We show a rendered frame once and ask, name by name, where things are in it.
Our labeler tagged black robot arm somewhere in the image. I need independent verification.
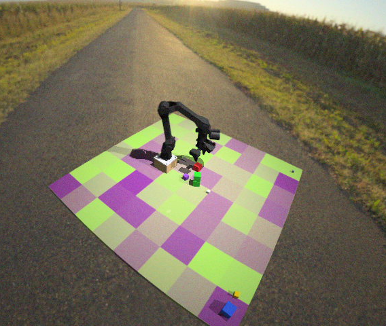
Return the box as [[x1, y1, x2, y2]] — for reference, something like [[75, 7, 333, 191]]
[[157, 101, 221, 161]]

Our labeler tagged red block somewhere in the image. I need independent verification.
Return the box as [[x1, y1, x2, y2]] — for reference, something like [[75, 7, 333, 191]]
[[193, 162, 202, 172]]

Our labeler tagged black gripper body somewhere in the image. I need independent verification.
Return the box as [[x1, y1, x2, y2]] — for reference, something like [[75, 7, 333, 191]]
[[189, 139, 208, 158]]

